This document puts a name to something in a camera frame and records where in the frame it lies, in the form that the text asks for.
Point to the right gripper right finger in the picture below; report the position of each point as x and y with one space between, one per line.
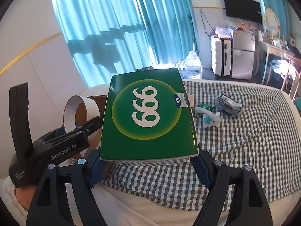
249 205

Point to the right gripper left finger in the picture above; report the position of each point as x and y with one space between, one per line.
50 206

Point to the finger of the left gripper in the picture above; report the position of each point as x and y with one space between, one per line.
60 131
77 137

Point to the white tape roll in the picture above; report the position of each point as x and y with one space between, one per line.
78 111

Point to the green 999 medicine box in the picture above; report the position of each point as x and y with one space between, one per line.
148 118

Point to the white plush toy blue star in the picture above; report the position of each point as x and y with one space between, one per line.
210 119

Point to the silver patterned pouch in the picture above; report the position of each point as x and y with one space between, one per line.
228 106

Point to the green snack packet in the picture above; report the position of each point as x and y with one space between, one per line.
204 106

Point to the kraft paper box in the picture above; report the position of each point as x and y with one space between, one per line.
191 100

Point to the person left hand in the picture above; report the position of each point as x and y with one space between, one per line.
25 195

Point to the brown cardboard box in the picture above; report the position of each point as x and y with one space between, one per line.
96 169

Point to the checkered tablecloth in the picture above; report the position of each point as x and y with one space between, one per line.
266 135

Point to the patterned gift bag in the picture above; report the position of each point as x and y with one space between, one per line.
145 68

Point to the teal curtain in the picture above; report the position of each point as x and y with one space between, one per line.
110 37

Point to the large water jug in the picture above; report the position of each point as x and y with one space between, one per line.
193 66

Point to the white suitcase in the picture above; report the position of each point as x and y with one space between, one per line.
221 54

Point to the silver mini fridge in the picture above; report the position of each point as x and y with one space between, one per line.
243 53

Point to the oval vanity mirror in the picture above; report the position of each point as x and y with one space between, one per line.
271 23

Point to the black wall television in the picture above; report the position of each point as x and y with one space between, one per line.
248 10

